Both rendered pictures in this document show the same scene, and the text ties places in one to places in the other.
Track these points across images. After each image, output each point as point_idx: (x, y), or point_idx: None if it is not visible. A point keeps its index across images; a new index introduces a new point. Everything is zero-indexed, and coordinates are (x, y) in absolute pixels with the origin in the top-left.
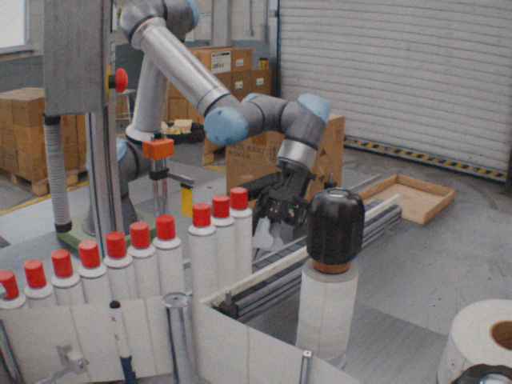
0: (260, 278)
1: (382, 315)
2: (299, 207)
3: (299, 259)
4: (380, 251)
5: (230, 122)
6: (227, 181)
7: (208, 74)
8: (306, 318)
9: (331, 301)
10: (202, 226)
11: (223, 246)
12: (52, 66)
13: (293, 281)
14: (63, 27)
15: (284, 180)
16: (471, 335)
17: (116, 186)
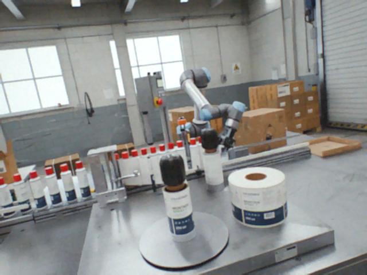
0: None
1: None
2: (230, 141)
3: (237, 161)
4: (285, 165)
5: (204, 113)
6: (234, 138)
7: (202, 98)
8: (204, 168)
9: (207, 161)
10: (192, 144)
11: (201, 152)
12: (139, 98)
13: (234, 169)
14: (140, 87)
15: (226, 132)
16: (239, 173)
17: (170, 133)
